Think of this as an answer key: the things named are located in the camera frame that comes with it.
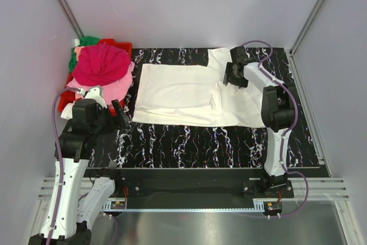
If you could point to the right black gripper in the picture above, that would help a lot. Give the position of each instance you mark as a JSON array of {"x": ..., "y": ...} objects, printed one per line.
[{"x": 227, "y": 77}]

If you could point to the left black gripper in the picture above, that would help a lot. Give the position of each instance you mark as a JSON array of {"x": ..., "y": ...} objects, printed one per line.
[{"x": 112, "y": 127}]

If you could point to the white coca-cola t-shirt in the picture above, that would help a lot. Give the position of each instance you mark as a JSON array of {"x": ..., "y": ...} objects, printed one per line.
[{"x": 194, "y": 95}]

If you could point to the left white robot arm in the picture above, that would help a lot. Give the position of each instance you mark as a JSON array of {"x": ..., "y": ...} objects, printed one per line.
[{"x": 69, "y": 220}]

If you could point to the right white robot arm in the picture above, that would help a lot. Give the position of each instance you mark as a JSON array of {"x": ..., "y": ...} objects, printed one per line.
[{"x": 279, "y": 111}]

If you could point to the light pink t-shirt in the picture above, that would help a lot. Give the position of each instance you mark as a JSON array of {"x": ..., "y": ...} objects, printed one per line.
[{"x": 118, "y": 89}]

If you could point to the white t-shirt in bin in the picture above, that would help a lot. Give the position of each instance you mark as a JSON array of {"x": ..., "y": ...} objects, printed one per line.
[{"x": 67, "y": 111}]

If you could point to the magenta t-shirt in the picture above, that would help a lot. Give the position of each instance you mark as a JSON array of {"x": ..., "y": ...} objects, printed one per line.
[{"x": 101, "y": 64}]

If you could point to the red t-shirt in bin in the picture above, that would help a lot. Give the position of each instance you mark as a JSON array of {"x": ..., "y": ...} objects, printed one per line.
[{"x": 66, "y": 97}]

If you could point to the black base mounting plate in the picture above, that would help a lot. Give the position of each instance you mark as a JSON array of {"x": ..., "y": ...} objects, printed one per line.
[{"x": 202, "y": 184}]

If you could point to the green t-shirt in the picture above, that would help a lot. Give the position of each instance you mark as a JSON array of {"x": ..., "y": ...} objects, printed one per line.
[{"x": 79, "y": 45}]

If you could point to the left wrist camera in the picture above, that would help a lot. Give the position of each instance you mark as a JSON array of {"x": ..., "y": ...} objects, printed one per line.
[{"x": 96, "y": 93}]

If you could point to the left aluminium frame post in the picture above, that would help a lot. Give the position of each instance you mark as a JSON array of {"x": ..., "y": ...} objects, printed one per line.
[{"x": 71, "y": 18}]

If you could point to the aluminium frame post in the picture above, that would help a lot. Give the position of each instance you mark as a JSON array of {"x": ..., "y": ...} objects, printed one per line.
[
  {"x": 71, "y": 18},
  {"x": 307, "y": 26}
]

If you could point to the white slotted cable duct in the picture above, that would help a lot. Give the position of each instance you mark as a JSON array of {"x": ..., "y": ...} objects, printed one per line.
[{"x": 241, "y": 205}]

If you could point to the right aluminium frame post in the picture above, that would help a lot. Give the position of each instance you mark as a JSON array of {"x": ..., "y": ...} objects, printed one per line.
[{"x": 307, "y": 26}]

